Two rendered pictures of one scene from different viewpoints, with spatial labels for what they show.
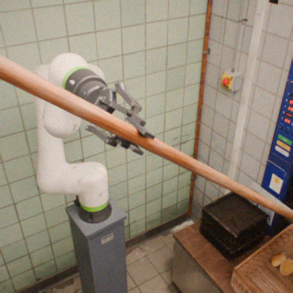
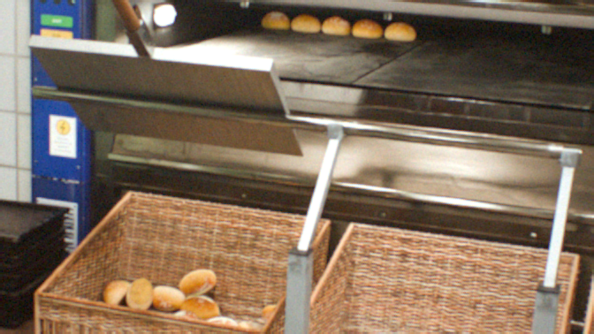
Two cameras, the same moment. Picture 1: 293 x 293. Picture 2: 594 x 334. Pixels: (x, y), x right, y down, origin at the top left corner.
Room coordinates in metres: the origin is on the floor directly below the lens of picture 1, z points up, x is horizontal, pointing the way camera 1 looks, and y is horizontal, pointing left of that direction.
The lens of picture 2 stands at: (-1.02, 0.69, 1.66)
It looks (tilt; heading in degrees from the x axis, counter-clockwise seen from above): 14 degrees down; 319
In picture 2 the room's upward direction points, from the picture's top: 3 degrees clockwise
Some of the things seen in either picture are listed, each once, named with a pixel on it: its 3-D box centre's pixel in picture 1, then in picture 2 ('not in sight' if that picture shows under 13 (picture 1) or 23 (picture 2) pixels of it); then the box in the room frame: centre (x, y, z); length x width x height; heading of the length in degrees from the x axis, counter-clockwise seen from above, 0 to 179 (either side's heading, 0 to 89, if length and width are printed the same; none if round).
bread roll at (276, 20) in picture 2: not in sight; (277, 19); (1.89, -1.73, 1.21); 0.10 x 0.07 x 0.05; 36
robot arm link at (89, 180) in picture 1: (89, 185); not in sight; (1.13, 0.24, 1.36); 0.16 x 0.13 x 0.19; 88
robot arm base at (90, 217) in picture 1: (89, 199); not in sight; (1.18, 0.26, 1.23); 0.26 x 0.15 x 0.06; 36
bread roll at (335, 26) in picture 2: not in sight; (337, 25); (1.71, -1.84, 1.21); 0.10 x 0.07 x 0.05; 28
